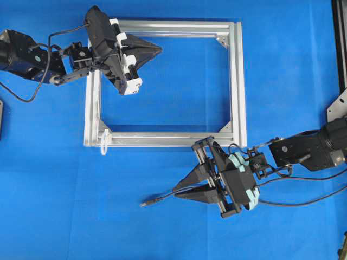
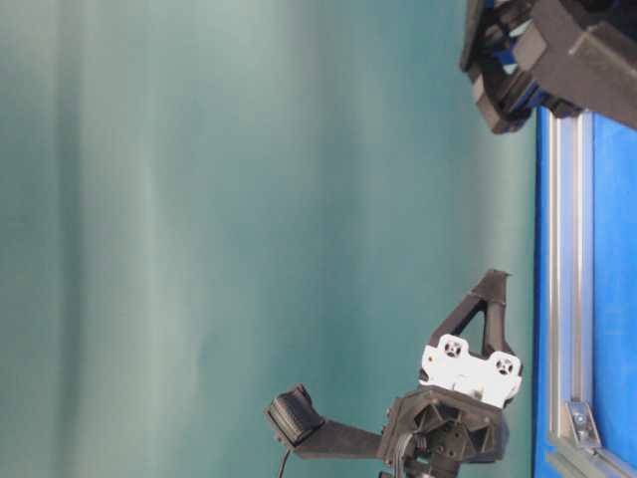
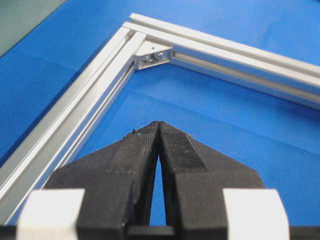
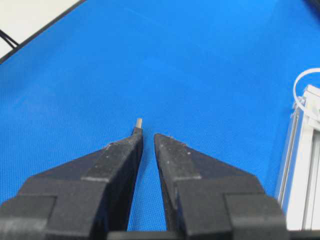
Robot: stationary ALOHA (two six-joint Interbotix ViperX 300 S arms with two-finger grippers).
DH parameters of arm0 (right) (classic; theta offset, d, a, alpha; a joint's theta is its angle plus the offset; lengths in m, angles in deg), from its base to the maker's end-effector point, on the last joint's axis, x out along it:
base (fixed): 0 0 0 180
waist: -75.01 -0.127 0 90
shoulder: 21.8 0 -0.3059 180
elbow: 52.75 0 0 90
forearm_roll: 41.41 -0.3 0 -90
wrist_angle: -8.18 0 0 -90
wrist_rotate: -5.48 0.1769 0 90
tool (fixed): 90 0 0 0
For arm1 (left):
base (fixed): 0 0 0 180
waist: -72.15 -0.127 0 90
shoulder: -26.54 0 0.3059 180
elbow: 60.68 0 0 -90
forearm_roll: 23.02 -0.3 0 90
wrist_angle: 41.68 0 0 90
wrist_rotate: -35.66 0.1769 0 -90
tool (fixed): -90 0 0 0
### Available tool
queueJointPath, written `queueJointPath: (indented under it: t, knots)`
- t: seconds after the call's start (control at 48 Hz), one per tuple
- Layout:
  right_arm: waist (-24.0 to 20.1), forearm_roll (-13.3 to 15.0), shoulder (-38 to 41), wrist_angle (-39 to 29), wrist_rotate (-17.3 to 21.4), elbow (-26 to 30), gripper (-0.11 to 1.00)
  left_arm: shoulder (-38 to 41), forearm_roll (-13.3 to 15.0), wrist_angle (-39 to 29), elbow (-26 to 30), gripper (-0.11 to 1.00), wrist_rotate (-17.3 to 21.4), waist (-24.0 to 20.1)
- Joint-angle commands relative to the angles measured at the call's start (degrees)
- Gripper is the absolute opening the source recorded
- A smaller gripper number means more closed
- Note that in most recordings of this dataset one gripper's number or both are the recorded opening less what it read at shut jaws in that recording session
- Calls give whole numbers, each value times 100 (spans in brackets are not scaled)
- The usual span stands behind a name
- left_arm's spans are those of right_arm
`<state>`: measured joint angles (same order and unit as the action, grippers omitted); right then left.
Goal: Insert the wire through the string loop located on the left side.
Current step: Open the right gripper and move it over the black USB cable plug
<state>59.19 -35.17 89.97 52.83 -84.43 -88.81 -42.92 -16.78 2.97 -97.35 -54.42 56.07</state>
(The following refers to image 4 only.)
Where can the black table edge frame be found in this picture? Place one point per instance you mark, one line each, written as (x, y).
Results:
(23, 20)

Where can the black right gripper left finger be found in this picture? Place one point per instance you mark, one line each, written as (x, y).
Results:
(83, 199)

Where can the white zip tie loop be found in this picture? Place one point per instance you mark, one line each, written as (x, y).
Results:
(307, 77)

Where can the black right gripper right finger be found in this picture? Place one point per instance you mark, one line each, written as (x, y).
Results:
(207, 199)

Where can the aluminium extrusion frame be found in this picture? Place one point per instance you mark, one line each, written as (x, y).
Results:
(298, 186)

